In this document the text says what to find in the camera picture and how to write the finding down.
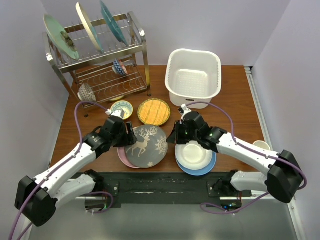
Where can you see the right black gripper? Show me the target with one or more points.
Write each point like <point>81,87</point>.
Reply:
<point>175,137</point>

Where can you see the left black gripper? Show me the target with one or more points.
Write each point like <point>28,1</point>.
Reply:
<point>129,139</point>

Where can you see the pink bear plate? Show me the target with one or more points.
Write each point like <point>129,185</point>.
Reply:
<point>123,158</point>

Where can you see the grey reindeer plate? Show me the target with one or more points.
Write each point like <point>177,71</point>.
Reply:
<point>150,148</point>

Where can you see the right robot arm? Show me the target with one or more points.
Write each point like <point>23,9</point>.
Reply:
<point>278,174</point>

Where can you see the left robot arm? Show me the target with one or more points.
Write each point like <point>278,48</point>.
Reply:
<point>38,198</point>

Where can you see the white plastic bin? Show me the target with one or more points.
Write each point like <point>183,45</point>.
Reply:
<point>193,77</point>

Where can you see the small teal patterned bowl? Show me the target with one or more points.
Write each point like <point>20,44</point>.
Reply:
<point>124,105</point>

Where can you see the white scalloped plate right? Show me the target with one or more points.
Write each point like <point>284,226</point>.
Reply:
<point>192,155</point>

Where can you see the woven bamboo tray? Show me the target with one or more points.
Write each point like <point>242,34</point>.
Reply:
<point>154,111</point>

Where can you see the blue plate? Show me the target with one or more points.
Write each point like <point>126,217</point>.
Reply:
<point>199,172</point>

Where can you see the grey patterned bowl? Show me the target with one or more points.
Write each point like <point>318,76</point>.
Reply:
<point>85,93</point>

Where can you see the blue zigzag patterned bowl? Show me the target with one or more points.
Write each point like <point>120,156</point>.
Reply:
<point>119,68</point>

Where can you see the steel two-tier dish rack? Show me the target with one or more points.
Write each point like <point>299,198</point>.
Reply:
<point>95,69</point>

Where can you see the white paper cup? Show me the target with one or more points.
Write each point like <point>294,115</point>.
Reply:
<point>262,144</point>

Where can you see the cream rimmed teal plate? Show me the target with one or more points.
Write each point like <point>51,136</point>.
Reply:
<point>89,28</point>

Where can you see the dark teal plate in rack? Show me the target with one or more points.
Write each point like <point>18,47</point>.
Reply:
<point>112,24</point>

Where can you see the light green plate in rack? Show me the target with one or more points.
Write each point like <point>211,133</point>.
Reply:
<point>60,37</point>

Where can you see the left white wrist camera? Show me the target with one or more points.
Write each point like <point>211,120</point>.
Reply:
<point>117,113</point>

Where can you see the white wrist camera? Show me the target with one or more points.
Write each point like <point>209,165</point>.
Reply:
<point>117,113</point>
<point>183,110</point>

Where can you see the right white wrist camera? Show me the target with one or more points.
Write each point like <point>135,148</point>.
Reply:
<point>183,110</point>

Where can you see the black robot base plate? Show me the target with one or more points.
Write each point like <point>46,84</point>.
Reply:
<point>164,188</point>

